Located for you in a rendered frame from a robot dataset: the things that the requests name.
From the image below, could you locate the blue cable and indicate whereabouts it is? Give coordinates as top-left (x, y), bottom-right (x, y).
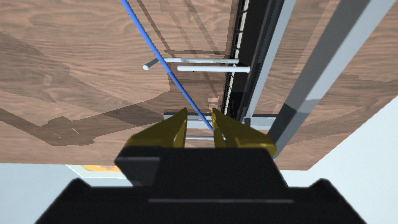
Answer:
top-left (120, 0), bottom-right (213, 132)

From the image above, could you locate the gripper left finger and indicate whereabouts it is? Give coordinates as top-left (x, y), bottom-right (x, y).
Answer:
top-left (124, 108), bottom-right (188, 147)

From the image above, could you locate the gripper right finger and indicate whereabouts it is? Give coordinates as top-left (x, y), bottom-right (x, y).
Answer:
top-left (212, 107), bottom-right (277, 158)

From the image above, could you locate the black patch panel rack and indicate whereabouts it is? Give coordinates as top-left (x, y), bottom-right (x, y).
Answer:
top-left (163, 0), bottom-right (396, 160)

